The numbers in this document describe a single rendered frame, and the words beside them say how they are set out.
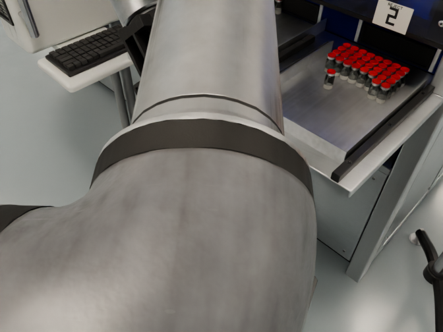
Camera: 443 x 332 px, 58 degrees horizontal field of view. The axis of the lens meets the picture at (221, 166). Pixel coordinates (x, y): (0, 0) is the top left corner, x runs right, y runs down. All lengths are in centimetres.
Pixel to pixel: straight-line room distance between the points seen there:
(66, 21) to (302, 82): 76
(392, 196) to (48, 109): 193
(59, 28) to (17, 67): 164
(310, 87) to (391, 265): 100
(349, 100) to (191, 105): 84
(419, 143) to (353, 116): 28
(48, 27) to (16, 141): 112
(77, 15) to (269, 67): 123
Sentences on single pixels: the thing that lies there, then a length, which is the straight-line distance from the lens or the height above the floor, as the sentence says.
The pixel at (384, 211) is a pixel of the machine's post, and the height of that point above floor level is 44.
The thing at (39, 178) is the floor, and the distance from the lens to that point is 214.
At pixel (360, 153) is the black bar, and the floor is 90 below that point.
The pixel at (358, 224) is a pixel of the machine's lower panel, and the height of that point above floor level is 31.
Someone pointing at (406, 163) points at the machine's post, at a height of 65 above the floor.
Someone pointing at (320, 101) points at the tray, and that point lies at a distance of 96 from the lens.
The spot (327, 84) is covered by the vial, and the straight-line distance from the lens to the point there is 100.
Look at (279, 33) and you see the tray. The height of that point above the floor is 88.
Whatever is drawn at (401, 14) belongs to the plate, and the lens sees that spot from 105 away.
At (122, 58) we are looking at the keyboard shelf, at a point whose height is 80.
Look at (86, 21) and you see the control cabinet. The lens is 143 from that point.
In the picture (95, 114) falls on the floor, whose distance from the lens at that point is 241.
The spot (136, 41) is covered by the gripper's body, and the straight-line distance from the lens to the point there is 47.
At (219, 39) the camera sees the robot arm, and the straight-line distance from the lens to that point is 19.
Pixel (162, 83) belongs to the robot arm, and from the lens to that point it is 18.
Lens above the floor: 145
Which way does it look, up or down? 46 degrees down
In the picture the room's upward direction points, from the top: straight up
